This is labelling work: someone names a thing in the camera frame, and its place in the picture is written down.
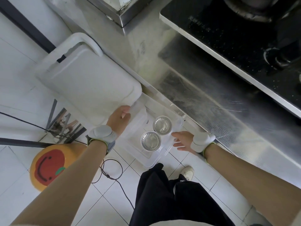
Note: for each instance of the stack of foil cups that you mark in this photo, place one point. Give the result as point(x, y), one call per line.
point(162, 124)

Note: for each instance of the white left wrist tracker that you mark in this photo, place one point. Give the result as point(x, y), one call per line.
point(102, 132)

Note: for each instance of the orange round smiley cushion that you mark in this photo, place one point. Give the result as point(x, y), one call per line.
point(49, 167)

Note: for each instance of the grey metal folding rack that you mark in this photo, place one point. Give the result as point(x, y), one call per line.
point(63, 129)

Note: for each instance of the white right wrist tracker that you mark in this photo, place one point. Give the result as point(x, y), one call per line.
point(201, 140)

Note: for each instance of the person's left hand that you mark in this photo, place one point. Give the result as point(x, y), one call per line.
point(118, 122)

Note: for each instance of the stove burner under wok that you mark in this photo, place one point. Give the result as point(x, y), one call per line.
point(254, 9)

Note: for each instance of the person's white right shoe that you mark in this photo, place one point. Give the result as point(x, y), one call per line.
point(188, 172)

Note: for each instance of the dark metal bar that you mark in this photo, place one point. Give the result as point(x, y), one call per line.
point(21, 142)

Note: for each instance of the white wrist tracker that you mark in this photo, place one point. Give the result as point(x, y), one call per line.
point(102, 132)
point(201, 140)

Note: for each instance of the white box lid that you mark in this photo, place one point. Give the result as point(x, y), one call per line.
point(94, 80)

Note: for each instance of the black glass gas stove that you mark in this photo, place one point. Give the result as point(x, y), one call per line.
point(235, 37)

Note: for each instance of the clear plastic storage box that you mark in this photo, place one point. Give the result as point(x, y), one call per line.
point(138, 120)

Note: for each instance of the person's right forearm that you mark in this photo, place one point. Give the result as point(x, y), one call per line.
point(254, 178)

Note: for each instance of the black stove knob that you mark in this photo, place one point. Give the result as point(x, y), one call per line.
point(282, 56)

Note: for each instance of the person's black trousers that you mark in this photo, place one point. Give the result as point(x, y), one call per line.
point(164, 200)

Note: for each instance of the person's right hand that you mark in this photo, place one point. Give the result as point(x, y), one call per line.
point(185, 140)

